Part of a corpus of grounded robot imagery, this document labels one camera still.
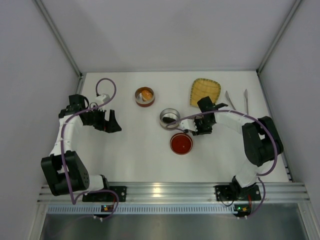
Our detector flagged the orange food piece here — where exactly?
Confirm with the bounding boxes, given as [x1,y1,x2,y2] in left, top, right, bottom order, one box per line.
[141,89,153,102]

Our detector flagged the red steel container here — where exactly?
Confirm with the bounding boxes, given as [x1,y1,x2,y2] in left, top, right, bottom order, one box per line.
[134,86,156,108]

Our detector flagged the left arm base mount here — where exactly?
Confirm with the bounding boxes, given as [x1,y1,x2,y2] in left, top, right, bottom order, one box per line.
[82,186,127,203]

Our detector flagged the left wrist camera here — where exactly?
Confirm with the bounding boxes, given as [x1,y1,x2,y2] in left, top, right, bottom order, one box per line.
[95,94,110,105]

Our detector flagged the yellow bamboo tray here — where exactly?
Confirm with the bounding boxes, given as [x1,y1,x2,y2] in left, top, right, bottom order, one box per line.
[189,78,222,107]

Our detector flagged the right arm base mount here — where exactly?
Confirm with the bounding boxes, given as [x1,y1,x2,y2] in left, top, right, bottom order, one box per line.
[214,184,262,202]

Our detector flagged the slotted cable duct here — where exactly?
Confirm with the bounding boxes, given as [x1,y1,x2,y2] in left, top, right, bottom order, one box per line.
[47,204,236,215]

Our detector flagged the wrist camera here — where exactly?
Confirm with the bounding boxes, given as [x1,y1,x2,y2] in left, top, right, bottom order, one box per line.
[95,94,110,105]
[179,119,198,132]

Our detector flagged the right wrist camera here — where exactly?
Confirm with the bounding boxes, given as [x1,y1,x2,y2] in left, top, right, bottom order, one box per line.
[179,119,198,132]

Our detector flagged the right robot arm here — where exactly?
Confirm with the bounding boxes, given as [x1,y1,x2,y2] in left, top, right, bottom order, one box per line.
[192,96,284,201]

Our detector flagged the metal tongs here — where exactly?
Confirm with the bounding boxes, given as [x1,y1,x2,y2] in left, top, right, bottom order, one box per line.
[225,89,249,115]

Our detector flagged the left frame post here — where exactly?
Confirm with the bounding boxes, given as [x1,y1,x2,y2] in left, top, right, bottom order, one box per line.
[32,0,83,79]

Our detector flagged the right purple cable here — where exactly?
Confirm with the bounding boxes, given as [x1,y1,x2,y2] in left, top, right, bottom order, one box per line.
[168,109,279,218]

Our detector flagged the red lid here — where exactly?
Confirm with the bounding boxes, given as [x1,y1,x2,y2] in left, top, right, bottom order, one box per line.
[169,133,194,155]

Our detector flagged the aluminium front rail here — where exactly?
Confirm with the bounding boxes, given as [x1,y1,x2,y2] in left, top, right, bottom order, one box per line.
[37,181,311,204]

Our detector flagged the beige steel container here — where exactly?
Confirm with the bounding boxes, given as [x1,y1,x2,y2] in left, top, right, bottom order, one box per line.
[159,108,181,130]

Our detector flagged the purple cable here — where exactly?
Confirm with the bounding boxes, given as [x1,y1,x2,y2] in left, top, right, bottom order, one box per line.
[60,78,118,221]
[168,109,279,218]

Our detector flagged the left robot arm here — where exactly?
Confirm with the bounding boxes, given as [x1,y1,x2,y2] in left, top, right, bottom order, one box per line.
[41,94,122,196]

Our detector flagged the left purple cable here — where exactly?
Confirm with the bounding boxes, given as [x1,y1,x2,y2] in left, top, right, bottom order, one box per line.
[60,78,118,221]

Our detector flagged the black spiky food piece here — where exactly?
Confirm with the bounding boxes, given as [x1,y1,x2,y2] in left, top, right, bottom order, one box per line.
[162,116,176,125]

